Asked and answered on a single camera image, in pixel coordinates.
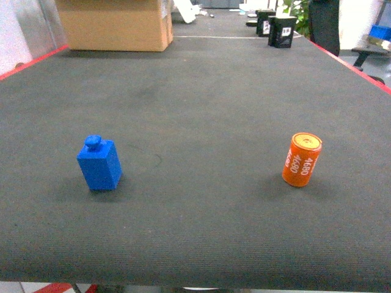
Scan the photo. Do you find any blue block part with knob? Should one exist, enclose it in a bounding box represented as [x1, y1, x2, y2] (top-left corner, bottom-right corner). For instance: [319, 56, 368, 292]
[76, 134, 122, 191]

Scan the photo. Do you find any orange cylindrical cap 4680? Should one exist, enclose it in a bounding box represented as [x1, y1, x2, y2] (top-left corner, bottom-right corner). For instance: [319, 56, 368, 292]
[282, 132, 322, 187]

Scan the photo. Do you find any dark grey table mat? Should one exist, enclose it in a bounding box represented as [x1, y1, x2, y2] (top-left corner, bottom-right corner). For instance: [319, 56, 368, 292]
[1, 10, 390, 292]

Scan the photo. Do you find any black box with label far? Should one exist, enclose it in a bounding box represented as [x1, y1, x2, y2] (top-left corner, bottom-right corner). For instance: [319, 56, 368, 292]
[256, 9, 276, 37]

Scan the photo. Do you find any black box with label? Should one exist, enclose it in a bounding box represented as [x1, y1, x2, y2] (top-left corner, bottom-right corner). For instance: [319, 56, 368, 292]
[256, 9, 276, 37]
[268, 16, 297, 48]

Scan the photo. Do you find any black box with label near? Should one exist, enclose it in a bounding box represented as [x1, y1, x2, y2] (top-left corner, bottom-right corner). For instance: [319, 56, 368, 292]
[268, 16, 297, 48]

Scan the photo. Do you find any cardboard box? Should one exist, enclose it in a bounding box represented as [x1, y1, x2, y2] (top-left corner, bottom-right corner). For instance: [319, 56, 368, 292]
[55, 1, 173, 52]

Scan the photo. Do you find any green potted plant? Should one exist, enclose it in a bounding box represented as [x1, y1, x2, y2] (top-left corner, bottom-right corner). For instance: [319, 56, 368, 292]
[283, 0, 310, 38]

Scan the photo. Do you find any black office chair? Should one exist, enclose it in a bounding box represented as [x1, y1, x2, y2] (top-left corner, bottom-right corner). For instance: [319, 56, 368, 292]
[308, 1, 388, 71]

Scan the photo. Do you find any blue bin beside chair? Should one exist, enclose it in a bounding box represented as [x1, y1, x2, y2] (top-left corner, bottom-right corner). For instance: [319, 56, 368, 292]
[369, 24, 391, 41]

